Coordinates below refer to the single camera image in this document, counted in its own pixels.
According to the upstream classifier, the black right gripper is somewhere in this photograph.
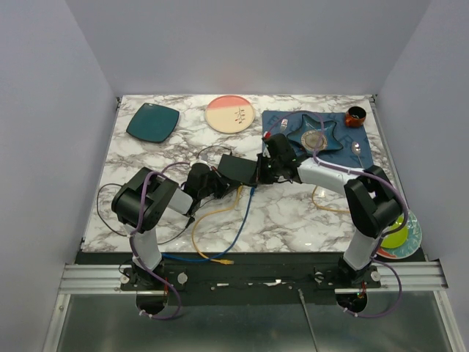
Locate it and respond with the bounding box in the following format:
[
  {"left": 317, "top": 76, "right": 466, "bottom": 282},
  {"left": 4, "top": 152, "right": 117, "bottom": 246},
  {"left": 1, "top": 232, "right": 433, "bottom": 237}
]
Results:
[{"left": 249, "top": 153, "right": 281, "bottom": 186}]

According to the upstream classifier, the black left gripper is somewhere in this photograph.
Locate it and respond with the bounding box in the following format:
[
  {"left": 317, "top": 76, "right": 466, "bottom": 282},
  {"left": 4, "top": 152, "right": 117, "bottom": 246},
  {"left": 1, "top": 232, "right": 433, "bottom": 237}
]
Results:
[{"left": 199, "top": 166, "right": 240, "bottom": 200}]

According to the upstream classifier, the black network switch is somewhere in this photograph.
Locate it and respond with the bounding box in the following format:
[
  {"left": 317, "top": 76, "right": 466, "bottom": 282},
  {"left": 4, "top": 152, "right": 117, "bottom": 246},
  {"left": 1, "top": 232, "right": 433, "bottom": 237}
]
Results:
[{"left": 217, "top": 154, "right": 256, "bottom": 186}]

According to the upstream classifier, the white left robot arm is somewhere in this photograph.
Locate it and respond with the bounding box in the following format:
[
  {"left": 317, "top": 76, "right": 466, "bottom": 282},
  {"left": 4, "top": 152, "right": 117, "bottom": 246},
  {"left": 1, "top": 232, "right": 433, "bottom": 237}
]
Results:
[{"left": 111, "top": 162, "right": 240, "bottom": 290}]

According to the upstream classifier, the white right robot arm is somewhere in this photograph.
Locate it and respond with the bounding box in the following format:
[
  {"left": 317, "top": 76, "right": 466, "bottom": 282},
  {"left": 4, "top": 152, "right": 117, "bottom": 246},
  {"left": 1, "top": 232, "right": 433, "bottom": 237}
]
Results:
[{"left": 256, "top": 133, "right": 409, "bottom": 287}]

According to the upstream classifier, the silver fork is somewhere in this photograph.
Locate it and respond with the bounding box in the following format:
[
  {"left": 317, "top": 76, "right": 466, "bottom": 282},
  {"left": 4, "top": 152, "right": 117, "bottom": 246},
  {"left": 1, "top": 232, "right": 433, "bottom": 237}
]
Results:
[{"left": 279, "top": 118, "right": 289, "bottom": 133}]

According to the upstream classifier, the blue star-shaped dish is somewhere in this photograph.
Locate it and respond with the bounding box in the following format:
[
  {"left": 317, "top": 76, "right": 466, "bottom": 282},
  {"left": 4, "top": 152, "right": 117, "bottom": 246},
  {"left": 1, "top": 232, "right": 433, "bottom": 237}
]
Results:
[{"left": 287, "top": 114, "right": 344, "bottom": 155}]

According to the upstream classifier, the pink and cream round plate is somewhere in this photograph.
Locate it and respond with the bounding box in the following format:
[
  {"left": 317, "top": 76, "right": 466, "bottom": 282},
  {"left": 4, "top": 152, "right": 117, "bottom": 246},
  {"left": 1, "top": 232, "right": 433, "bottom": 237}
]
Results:
[{"left": 204, "top": 95, "right": 256, "bottom": 133}]

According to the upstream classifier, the silver spoon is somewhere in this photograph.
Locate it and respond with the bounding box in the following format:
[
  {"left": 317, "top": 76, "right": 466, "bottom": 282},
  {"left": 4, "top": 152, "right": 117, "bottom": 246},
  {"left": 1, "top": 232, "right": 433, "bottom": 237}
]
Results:
[{"left": 351, "top": 142, "right": 365, "bottom": 169}]

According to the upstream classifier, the teal square plate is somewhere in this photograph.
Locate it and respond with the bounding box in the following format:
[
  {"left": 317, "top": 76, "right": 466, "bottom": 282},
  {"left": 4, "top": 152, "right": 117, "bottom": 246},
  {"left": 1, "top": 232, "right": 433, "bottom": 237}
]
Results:
[{"left": 126, "top": 103, "right": 180, "bottom": 144}]

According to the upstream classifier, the blue cloth placemat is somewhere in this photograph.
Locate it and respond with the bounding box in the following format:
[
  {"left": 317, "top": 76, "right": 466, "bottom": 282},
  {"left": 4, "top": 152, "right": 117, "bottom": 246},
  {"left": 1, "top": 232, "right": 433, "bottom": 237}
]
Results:
[{"left": 262, "top": 111, "right": 374, "bottom": 168}]

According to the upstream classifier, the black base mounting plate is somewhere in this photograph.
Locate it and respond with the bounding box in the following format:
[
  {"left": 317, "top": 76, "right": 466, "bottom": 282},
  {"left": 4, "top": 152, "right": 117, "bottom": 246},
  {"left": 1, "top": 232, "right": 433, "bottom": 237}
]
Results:
[{"left": 60, "top": 253, "right": 440, "bottom": 313}]

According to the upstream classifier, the orange-brown mug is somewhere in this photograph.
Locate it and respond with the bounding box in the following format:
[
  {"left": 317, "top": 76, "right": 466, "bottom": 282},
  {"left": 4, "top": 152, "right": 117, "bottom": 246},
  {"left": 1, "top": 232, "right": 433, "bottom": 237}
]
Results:
[{"left": 344, "top": 106, "right": 366, "bottom": 128}]

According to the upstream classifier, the red rimmed plate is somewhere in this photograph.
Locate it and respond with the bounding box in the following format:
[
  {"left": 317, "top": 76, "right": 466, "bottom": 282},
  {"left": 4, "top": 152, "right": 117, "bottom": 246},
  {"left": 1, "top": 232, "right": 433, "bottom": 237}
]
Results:
[{"left": 377, "top": 247, "right": 398, "bottom": 260}]

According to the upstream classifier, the lime green plate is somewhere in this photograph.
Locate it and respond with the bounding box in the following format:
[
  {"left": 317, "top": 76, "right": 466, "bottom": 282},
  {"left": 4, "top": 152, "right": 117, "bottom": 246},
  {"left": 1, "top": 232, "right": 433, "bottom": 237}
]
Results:
[{"left": 381, "top": 216, "right": 408, "bottom": 249}]

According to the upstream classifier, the light blue patterned plate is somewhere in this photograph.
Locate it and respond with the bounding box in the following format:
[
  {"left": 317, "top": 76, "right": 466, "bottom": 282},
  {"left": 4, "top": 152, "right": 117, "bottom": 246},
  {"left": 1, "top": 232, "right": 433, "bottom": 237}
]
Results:
[{"left": 386, "top": 210, "right": 423, "bottom": 260}]

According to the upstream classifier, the blue ethernet cable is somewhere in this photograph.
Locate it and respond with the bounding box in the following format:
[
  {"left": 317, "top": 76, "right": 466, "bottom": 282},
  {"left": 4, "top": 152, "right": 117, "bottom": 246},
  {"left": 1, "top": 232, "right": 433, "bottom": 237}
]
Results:
[{"left": 160, "top": 186, "right": 256, "bottom": 262}]

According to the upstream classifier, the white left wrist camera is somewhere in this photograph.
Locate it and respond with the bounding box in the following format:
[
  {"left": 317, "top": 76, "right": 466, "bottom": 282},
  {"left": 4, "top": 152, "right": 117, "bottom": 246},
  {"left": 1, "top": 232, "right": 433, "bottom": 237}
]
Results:
[{"left": 197, "top": 154, "right": 210, "bottom": 165}]

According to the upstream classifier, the black power cord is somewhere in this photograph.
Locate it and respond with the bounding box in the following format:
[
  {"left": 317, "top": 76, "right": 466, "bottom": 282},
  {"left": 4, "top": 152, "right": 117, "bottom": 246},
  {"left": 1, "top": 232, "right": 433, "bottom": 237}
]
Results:
[{"left": 97, "top": 144, "right": 234, "bottom": 246}]

